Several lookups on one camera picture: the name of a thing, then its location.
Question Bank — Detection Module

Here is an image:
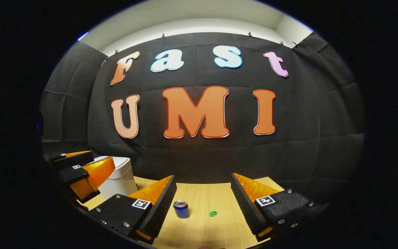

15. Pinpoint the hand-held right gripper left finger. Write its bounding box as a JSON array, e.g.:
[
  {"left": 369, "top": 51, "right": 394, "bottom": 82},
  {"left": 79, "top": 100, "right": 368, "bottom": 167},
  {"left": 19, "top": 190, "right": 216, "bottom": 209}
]
[{"left": 88, "top": 175, "right": 178, "bottom": 245}]

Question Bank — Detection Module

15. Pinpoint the black backdrop cloth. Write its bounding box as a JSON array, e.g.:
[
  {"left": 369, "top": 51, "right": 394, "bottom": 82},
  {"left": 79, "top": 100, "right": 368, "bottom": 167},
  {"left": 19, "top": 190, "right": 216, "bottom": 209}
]
[{"left": 40, "top": 32, "right": 365, "bottom": 208}]

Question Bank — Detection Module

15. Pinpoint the white desktop garbage bin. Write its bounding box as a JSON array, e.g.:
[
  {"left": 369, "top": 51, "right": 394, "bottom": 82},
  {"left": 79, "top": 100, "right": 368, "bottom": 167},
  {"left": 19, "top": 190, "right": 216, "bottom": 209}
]
[{"left": 94, "top": 156, "right": 138, "bottom": 201}]

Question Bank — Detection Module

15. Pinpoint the wooden desktop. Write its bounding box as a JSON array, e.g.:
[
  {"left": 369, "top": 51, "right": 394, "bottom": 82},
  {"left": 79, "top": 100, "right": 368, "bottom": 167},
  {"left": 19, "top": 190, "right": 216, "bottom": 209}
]
[{"left": 76, "top": 176, "right": 286, "bottom": 249}]

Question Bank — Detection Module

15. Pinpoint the blue pop can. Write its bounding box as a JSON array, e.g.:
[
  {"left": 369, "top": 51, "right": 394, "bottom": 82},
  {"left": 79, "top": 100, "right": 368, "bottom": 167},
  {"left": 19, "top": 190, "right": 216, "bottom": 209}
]
[{"left": 173, "top": 200, "right": 190, "bottom": 219}]

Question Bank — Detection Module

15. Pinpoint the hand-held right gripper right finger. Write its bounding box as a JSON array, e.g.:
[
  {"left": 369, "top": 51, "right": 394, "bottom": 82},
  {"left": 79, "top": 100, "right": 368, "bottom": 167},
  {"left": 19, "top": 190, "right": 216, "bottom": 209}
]
[{"left": 230, "top": 173, "right": 331, "bottom": 242}]

